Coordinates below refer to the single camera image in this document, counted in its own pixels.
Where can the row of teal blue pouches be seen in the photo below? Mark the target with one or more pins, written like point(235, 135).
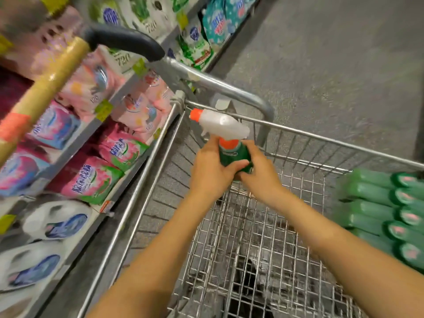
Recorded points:
point(215, 20)

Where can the white orange-tipped spray bottle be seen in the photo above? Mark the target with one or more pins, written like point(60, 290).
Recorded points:
point(222, 122)

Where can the person's left forearm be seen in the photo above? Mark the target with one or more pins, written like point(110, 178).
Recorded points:
point(152, 268)

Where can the person's left hand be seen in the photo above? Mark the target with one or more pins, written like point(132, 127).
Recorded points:
point(212, 175)

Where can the row of green white pouches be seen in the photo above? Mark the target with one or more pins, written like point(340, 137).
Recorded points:
point(192, 39)

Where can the pack of green small bottles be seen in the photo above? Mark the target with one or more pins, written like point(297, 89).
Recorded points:
point(377, 208)

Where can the person's right forearm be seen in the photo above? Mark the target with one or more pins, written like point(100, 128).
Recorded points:
point(358, 261)

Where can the grey shopping cart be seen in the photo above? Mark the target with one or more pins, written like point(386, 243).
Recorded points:
point(225, 88)

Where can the stack of pink detergent pouches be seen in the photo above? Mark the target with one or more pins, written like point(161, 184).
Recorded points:
point(86, 180)

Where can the stack of white blue pouches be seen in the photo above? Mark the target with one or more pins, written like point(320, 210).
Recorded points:
point(59, 225)

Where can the person's right hand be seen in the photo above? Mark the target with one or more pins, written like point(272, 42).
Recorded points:
point(263, 182)

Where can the store shelving with refill pouches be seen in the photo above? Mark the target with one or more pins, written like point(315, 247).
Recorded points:
point(76, 145)

